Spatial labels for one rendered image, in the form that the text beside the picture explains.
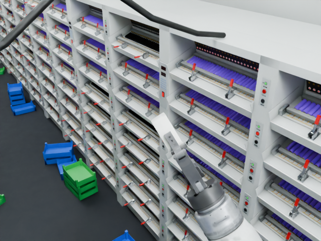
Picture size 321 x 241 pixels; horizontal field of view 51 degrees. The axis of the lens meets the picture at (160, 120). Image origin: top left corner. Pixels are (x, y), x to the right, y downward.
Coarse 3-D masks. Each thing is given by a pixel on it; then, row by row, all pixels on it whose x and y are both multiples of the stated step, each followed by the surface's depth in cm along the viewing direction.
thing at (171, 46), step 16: (160, 32) 185; (160, 48) 189; (176, 48) 186; (160, 112) 209; (160, 144) 220; (160, 160) 226; (160, 176) 232; (160, 192) 239; (160, 208) 246; (160, 224) 253; (160, 240) 261
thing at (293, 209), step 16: (272, 176) 158; (256, 192) 155; (272, 192) 156; (288, 192) 151; (304, 192) 149; (272, 208) 152; (288, 208) 148; (304, 208) 145; (320, 208) 141; (304, 224) 141; (320, 224) 139; (320, 240) 134
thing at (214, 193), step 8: (208, 184) 70; (216, 184) 69; (192, 192) 71; (200, 192) 67; (208, 192) 67; (216, 192) 68; (224, 192) 70; (192, 200) 69; (200, 200) 68; (208, 200) 67; (216, 200) 68; (200, 208) 68; (208, 208) 68
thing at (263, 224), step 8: (264, 208) 167; (256, 216) 165; (264, 216) 166; (272, 216) 165; (256, 224) 167; (264, 224) 165; (272, 224) 164; (280, 224) 160; (288, 224) 160; (264, 232) 163; (272, 232) 161; (280, 232) 160; (288, 232) 151; (296, 232) 156; (264, 240) 164; (272, 240) 159; (280, 240) 158; (288, 240) 156; (296, 240) 153; (304, 240) 152
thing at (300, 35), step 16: (208, 16) 197; (224, 16) 197; (240, 16) 197; (256, 16) 197; (272, 16) 197; (240, 32) 165; (256, 32) 165; (272, 32) 165; (288, 32) 165; (304, 32) 165; (320, 32) 165; (304, 48) 141; (320, 48) 141
